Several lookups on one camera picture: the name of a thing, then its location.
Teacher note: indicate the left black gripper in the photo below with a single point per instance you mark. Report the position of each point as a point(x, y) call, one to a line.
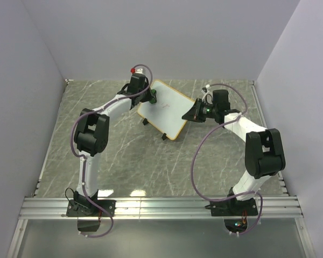
point(149, 97)

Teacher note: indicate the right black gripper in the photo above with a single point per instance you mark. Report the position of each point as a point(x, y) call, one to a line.
point(194, 114)

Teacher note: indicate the green whiteboard eraser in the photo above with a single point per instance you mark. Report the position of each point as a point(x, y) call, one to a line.
point(153, 95)

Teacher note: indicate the yellow framed whiteboard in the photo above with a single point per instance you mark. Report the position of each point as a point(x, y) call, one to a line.
point(166, 114)

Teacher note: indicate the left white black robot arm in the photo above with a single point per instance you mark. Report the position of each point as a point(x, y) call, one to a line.
point(89, 138)

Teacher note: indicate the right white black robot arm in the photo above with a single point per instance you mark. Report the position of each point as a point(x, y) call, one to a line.
point(264, 155)

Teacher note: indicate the left black whiteboard foot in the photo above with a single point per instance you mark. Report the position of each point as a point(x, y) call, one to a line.
point(145, 121)

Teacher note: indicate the black whiteboard foot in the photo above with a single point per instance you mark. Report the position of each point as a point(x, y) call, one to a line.
point(164, 137)
point(145, 121)

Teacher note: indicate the right black whiteboard foot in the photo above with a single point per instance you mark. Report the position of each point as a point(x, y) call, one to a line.
point(164, 137)

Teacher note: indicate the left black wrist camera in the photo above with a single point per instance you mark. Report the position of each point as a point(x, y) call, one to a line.
point(137, 83)

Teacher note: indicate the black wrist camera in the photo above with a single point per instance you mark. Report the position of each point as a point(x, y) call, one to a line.
point(137, 83)
point(221, 99)

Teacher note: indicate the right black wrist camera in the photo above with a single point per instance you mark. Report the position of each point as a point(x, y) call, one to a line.
point(221, 99)

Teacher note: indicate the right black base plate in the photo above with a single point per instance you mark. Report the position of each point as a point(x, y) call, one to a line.
point(233, 207)

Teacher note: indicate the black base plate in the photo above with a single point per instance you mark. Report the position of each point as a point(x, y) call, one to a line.
point(233, 207)
point(77, 210)

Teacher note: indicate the aluminium front rail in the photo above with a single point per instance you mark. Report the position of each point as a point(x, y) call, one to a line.
point(163, 208)

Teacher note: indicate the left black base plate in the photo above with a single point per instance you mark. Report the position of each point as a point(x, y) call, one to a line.
point(77, 210)

